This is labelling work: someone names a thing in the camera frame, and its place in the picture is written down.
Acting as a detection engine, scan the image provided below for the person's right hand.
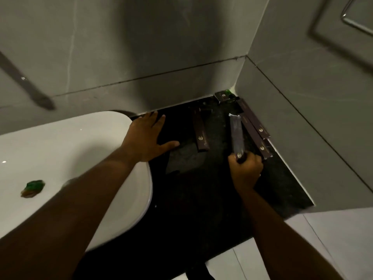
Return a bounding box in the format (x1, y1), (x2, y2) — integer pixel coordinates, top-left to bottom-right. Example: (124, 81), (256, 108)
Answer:
(228, 153), (264, 194)

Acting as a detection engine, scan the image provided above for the long brown toiletry box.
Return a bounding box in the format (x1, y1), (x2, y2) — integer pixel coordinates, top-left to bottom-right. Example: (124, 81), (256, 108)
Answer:
(193, 108), (210, 152)
(240, 114), (273, 160)
(237, 99), (270, 140)

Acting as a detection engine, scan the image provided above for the person's left hand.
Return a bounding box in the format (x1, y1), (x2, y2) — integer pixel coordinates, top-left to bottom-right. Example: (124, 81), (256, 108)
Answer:
(122, 111), (180, 163)

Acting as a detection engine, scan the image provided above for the chrome towel ring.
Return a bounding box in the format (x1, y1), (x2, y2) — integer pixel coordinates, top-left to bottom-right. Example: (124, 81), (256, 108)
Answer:
(339, 0), (373, 35)

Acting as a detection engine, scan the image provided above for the long brown sachet packet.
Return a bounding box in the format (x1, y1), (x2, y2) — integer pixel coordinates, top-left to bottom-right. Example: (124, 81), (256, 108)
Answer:
(229, 113), (248, 164)

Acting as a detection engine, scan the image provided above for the green soap piece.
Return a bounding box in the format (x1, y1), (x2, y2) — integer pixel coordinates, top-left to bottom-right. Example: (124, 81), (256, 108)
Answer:
(20, 180), (46, 199)

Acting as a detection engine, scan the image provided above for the white ceramic sink basin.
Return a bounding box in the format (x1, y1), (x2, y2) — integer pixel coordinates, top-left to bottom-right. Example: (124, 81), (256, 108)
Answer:
(0, 111), (153, 252)

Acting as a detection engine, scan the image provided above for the person's right forearm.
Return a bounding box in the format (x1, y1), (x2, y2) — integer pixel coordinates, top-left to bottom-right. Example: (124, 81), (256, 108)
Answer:
(236, 188), (346, 280)

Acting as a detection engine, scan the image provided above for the person's left forearm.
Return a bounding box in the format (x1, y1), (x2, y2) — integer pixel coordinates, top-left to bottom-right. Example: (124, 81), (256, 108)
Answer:
(0, 145), (143, 280)

